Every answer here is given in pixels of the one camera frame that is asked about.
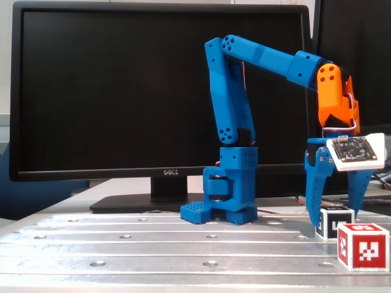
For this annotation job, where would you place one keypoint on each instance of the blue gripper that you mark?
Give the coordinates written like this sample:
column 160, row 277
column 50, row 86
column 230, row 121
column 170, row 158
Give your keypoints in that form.
column 317, row 146

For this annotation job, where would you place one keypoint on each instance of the black marker cube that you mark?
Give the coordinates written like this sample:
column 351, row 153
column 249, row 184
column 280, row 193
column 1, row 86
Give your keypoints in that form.
column 327, row 218

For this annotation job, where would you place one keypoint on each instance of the blue and orange robot arm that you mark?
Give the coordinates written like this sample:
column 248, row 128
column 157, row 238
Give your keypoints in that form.
column 232, row 189

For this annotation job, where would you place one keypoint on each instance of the red marker cube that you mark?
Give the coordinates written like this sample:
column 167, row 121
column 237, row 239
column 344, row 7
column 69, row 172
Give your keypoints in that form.
column 356, row 253

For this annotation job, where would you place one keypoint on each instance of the small black controller board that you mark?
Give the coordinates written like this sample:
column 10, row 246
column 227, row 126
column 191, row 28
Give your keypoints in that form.
column 328, row 202

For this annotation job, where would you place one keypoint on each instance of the black unbranded monitor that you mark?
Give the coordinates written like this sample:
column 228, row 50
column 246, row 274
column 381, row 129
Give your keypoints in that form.
column 372, row 45

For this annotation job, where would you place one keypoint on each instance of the whiteboard with red writing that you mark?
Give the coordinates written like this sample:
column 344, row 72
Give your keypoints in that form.
column 275, row 2

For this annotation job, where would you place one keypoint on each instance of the black Dell monitor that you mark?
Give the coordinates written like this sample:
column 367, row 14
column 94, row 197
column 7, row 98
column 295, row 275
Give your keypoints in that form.
column 107, row 91

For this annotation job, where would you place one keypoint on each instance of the dark blue chair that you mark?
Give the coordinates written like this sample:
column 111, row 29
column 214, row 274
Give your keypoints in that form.
column 30, row 195

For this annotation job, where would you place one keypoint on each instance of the slotted aluminium base plate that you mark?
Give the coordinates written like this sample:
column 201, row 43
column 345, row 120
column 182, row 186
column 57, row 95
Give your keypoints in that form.
column 152, row 247

